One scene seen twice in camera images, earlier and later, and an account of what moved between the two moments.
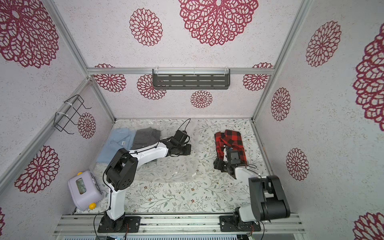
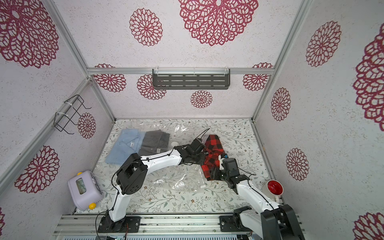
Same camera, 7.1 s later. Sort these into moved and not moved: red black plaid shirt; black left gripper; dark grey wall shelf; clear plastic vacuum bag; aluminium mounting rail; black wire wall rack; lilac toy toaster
Moved: black left gripper; clear plastic vacuum bag; red black plaid shirt
Not moved: black wire wall rack; dark grey wall shelf; lilac toy toaster; aluminium mounting rail
